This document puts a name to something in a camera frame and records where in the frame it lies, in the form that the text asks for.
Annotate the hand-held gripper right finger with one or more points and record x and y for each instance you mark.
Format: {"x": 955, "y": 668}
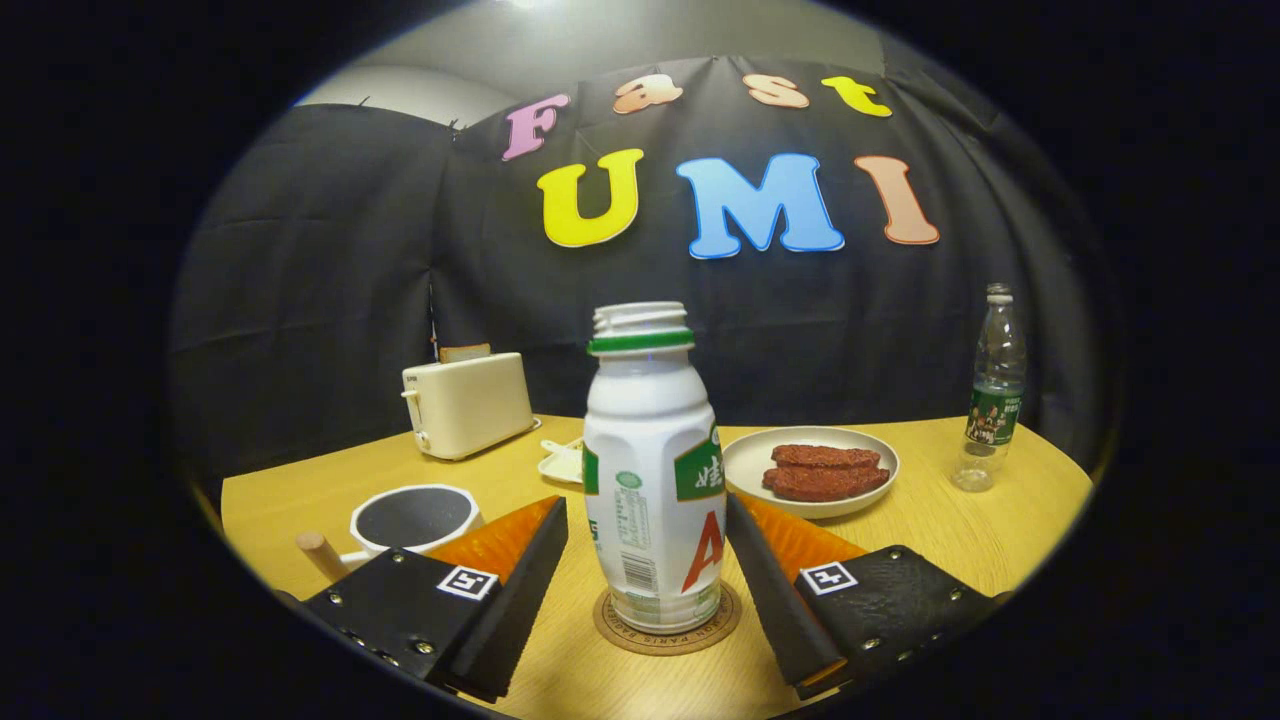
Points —
{"x": 775, "y": 600}

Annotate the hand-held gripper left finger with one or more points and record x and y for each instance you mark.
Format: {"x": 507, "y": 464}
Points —
{"x": 520, "y": 590}

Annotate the round cork coaster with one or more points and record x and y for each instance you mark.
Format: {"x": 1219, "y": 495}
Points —
{"x": 665, "y": 642}

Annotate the white juice bottle green label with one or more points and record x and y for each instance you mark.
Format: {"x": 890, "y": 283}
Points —
{"x": 650, "y": 420}

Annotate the clear plastic water bottle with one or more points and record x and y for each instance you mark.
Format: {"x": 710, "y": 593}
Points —
{"x": 992, "y": 400}

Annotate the red sausage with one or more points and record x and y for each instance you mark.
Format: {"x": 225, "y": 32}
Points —
{"x": 825, "y": 484}
{"x": 825, "y": 456}

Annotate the white divided bean dish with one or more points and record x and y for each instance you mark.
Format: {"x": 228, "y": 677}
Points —
{"x": 565, "y": 462}

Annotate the white round plate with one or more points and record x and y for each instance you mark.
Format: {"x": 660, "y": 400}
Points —
{"x": 745, "y": 465}

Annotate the wooden table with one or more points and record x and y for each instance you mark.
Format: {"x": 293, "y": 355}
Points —
{"x": 950, "y": 540}

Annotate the cream toaster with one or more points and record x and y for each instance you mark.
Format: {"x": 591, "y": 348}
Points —
{"x": 470, "y": 405}

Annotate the bread slice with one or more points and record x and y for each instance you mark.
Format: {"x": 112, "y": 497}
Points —
{"x": 465, "y": 353}

